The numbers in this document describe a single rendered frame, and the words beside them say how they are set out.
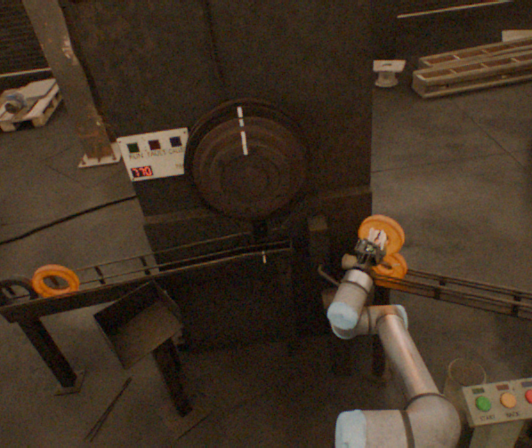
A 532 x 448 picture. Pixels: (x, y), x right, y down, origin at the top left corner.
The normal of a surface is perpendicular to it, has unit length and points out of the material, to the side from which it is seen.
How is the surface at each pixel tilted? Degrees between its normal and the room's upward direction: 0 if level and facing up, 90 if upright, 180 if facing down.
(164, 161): 90
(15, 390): 0
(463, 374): 0
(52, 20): 90
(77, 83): 90
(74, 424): 0
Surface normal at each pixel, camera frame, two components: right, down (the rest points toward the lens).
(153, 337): -0.18, -0.75
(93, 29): 0.07, 0.60
